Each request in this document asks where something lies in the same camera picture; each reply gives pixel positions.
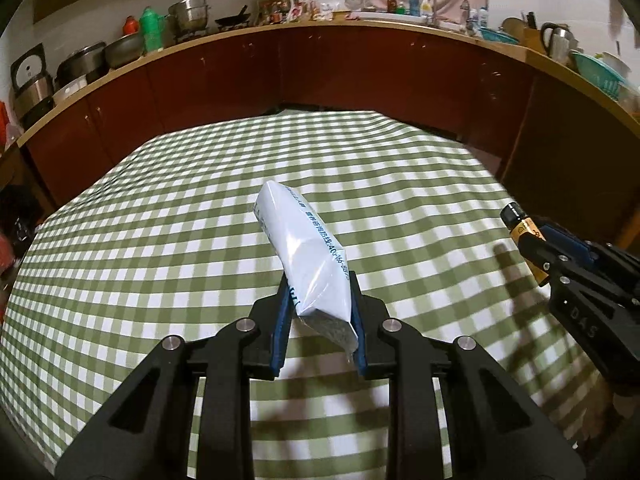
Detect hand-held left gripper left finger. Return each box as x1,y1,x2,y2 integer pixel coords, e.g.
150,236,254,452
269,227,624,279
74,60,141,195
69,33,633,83
52,272,296,480

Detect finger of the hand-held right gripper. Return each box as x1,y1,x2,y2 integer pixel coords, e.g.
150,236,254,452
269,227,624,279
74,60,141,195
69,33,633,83
516,231,572,287
536,217,600,270

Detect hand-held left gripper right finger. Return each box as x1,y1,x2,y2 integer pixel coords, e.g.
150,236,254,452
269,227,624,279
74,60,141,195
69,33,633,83
348,270,586,480

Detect orange bottle with black cap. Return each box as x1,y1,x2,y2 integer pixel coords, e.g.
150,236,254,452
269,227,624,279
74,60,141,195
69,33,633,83
500,201,551,287

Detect grey white printed pouch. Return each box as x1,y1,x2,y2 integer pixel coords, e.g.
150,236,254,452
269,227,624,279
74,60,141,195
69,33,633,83
252,180,361,353

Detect wooden side counter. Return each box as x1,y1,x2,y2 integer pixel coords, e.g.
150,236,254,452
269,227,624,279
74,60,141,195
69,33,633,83
500,45,640,251

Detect green white checked tablecloth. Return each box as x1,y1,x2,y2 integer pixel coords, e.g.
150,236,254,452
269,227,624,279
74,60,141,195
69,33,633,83
0,110,621,480

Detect teal plastic colander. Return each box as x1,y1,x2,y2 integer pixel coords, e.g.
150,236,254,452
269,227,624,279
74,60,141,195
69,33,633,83
570,50,628,97

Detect steel kettle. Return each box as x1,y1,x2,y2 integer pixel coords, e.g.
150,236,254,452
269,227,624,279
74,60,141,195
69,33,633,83
540,22,576,63

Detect teal plate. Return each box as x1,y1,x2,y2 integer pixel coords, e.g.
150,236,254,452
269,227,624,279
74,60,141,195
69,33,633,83
479,27,521,45

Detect wooden cutting board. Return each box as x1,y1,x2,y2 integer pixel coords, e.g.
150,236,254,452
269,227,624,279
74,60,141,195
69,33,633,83
501,16,526,41

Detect red lower kitchen cabinets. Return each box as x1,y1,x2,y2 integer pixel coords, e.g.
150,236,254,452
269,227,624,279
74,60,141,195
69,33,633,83
17,22,536,206

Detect pink plastic bag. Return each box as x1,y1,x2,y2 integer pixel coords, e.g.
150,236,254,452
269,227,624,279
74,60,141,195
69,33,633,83
0,234,16,273

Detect black wok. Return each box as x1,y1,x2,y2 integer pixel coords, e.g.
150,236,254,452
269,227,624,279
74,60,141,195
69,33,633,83
215,5,252,30

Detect steel basin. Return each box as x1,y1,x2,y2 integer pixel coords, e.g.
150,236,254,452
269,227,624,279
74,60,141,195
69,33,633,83
104,33,147,70

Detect row of seasoning bottles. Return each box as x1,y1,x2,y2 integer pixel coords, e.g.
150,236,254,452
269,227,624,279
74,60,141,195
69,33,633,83
257,0,333,26

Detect green thermos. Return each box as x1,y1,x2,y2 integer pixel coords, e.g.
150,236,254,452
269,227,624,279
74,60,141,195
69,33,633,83
139,6,166,53

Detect steel steamer pot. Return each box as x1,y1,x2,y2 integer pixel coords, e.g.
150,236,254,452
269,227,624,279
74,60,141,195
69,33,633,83
167,0,211,38

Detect black electric cooker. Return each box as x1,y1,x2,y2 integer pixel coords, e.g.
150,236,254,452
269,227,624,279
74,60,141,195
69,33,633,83
54,42,108,86

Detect steel rice cooker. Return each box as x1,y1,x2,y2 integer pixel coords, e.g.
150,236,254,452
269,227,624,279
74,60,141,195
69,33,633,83
10,44,55,120

